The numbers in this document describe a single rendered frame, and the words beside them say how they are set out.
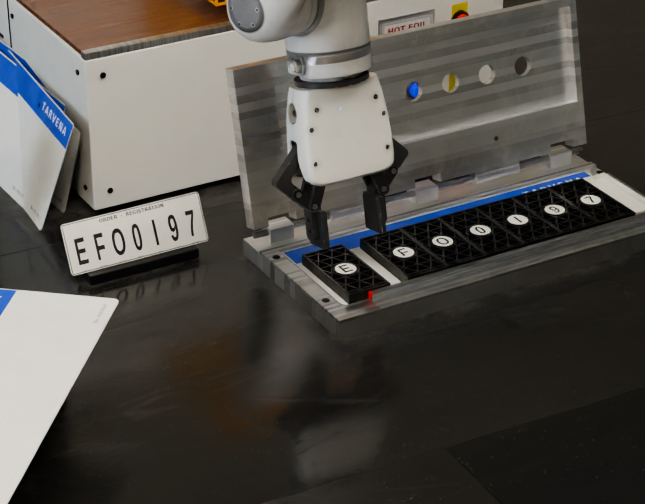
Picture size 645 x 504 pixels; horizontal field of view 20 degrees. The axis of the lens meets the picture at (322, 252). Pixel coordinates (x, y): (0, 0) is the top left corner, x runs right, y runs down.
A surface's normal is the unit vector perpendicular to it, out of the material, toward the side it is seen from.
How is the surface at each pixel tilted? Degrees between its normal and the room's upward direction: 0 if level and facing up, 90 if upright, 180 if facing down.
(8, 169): 63
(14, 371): 0
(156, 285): 0
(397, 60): 76
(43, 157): 69
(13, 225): 0
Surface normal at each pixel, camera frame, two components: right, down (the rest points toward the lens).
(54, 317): 0.00, -0.88
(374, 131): 0.55, 0.19
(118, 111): 0.50, 0.41
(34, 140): -0.84, -0.12
